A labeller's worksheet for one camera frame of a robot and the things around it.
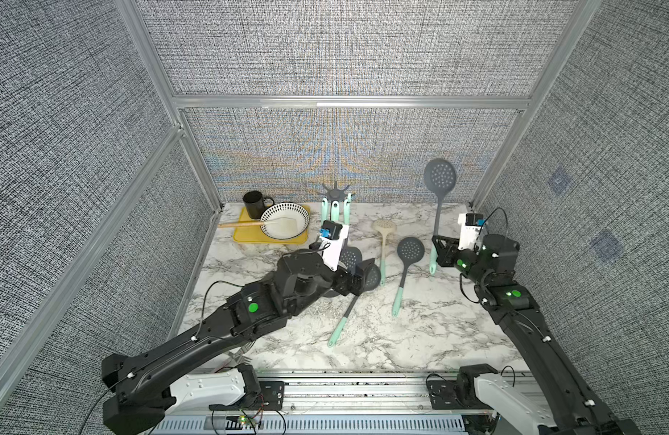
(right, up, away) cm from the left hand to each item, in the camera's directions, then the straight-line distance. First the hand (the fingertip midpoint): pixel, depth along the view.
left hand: (362, 251), depth 59 cm
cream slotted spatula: (+14, +6, +50) cm, 53 cm away
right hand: (+22, +5, +14) cm, 26 cm away
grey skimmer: (+23, -3, +44) cm, 50 cm away
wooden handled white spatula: (-28, +7, +47) cm, 55 cm away
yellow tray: (-37, +3, +47) cm, 60 cm away
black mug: (-38, +15, +52) cm, 66 cm away
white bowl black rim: (-25, +13, +58) cm, 65 cm away
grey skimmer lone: (-1, -4, +28) cm, 28 cm away
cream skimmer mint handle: (+7, -14, +36) cm, 39 cm away
